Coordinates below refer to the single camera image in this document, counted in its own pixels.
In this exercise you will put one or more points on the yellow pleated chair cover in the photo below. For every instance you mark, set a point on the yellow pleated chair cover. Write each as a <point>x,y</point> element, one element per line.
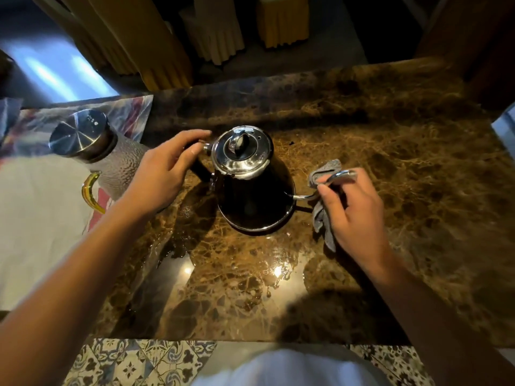
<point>149,40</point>
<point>86,32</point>
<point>281,20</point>

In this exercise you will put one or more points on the grey cleaning cloth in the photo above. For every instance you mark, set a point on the grey cleaning cloth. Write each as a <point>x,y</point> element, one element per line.
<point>320,221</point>

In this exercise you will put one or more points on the dark wooden furniture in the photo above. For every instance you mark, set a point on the dark wooden furniture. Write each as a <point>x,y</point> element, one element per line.
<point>470,32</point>

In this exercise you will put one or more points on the cream pleated chair cover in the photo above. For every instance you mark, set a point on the cream pleated chair cover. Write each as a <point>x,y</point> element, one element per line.
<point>215,28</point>

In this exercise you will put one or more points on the black gooseneck kettle steel lid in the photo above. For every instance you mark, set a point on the black gooseneck kettle steel lid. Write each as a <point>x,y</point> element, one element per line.
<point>253,188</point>

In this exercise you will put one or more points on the blue patterned cloth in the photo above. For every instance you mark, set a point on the blue patterned cloth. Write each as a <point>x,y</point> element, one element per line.
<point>8,116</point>

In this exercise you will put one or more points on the white mat with colourful border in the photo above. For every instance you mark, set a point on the white mat with colourful border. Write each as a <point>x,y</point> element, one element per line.
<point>36,204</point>

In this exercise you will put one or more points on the person's left hand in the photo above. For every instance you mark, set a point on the person's left hand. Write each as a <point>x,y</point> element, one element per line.
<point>157,180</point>

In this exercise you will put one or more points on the glass pitcher with steel lid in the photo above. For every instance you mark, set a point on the glass pitcher with steel lid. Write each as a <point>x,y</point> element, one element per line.
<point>112,156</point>

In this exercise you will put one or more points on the person's white shirt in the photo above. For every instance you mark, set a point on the person's white shirt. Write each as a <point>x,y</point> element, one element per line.
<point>289,367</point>

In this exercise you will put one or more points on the person's left thumb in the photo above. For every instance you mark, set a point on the person's left thumb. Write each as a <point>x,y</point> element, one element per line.
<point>190,157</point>

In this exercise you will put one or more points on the pale blue object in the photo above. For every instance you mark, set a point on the pale blue object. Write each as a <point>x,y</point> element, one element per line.
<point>506,130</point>

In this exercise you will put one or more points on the person's right forearm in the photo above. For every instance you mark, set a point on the person's right forearm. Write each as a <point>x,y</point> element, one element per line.
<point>438,321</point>

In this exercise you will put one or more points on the person's right thumb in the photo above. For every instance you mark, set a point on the person's right thumb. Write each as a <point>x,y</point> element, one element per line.
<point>326,204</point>

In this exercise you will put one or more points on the person's left forearm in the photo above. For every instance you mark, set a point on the person's left forearm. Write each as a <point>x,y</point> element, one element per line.
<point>68,293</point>

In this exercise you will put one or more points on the person's right hand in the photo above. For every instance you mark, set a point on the person's right hand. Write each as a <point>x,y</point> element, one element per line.
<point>358,221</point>

